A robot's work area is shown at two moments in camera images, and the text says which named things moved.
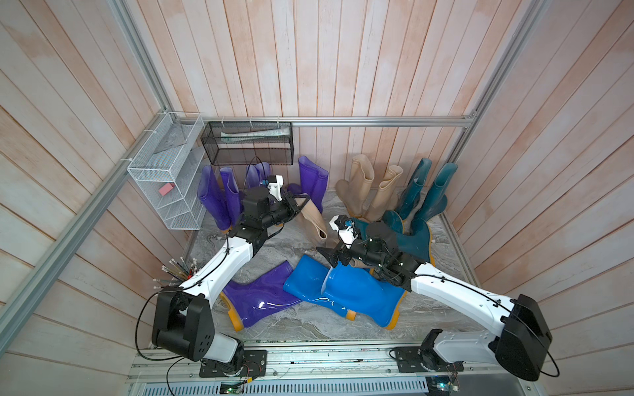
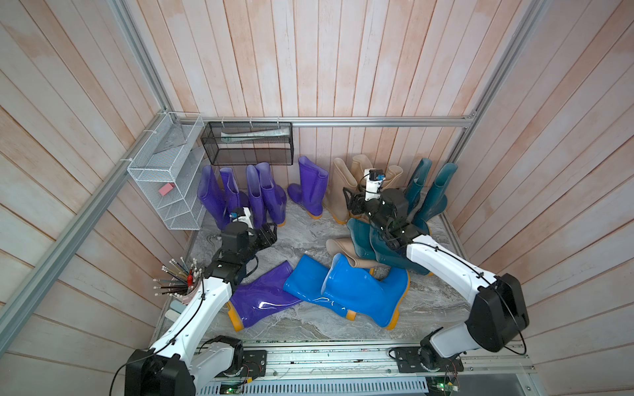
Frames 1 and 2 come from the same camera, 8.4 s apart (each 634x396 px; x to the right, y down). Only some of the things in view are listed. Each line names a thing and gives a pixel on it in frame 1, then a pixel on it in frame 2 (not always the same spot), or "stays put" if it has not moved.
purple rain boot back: [314, 182] stays put
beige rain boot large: [314, 215] to [335, 201]
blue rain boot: [307, 281] stays put
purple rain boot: [230, 196] stays put
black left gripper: [292, 206] to [267, 235]
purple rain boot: [213, 198] stays put
